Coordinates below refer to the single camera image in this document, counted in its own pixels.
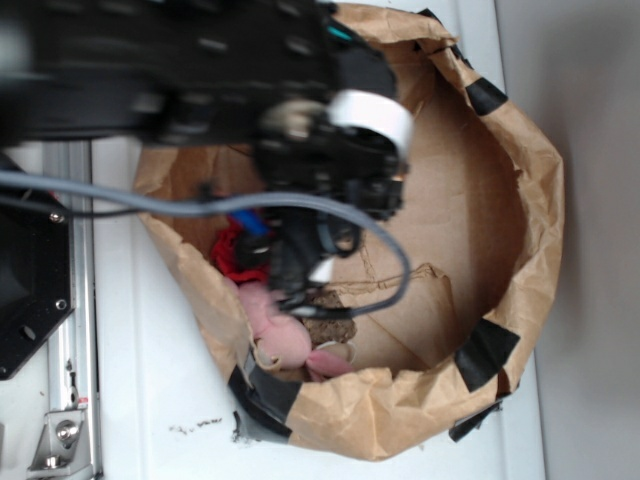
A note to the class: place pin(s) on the brown paper bag bin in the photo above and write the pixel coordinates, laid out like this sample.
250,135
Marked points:
482,224

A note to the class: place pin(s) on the red crumpled paper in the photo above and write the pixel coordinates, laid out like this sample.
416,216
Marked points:
223,257

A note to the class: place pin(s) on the pink plush bunny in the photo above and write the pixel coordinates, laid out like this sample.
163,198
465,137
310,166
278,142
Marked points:
282,341

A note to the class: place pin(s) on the aluminium rail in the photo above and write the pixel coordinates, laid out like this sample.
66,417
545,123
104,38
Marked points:
72,349

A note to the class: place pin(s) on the brown rock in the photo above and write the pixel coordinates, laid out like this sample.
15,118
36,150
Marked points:
323,331

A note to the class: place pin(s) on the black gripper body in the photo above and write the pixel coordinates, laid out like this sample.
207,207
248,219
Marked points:
353,150

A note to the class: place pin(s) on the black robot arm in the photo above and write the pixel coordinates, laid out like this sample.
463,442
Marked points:
177,74

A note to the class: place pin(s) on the metal corner bracket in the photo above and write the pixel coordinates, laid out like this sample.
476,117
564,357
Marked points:
63,449

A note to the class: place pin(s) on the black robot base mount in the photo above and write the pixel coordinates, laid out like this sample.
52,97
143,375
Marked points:
36,280

